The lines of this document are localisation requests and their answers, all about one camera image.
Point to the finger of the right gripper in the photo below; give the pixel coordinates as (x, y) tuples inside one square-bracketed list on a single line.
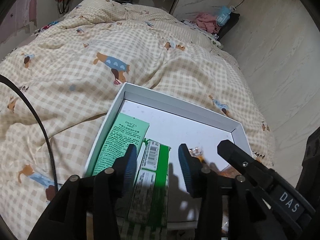
[(254, 176)]

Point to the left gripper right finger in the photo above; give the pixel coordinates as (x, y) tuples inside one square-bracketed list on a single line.
[(191, 169)]

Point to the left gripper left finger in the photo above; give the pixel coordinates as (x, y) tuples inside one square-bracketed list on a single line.
[(125, 168)]

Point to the packaged orange pastry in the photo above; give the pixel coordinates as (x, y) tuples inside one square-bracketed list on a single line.
[(229, 171)]

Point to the mint green cream tube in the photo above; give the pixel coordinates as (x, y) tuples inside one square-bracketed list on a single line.
[(125, 130)]

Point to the green white snack pack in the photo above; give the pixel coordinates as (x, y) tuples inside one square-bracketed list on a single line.
[(148, 209)]

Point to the white shallow cardboard box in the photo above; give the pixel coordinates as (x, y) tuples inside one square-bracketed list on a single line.
[(173, 122)]

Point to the cream checkered dog quilt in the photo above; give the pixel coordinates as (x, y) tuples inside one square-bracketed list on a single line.
[(71, 74)]

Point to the pink clothes pile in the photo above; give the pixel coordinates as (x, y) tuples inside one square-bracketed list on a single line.
[(207, 22)]

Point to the light blue tissue pack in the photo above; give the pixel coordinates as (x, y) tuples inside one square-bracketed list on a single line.
[(223, 16)]

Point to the pink curtain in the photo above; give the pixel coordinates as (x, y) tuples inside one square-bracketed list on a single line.
[(21, 13)]

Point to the right gripper camera mount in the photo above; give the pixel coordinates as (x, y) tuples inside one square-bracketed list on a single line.
[(309, 177)]

